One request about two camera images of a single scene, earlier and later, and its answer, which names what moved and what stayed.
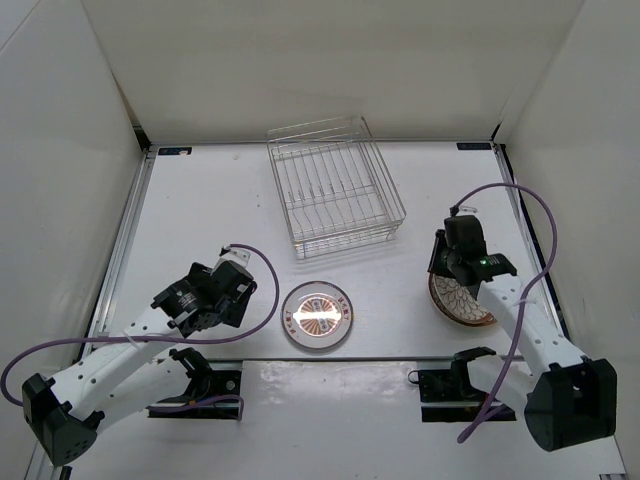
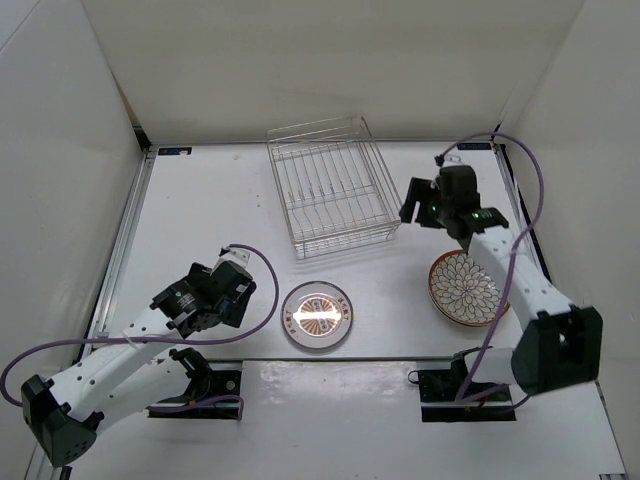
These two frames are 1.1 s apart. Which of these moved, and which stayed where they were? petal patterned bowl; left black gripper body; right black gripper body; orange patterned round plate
Moved: right black gripper body
Stayed: petal patterned bowl; left black gripper body; orange patterned round plate
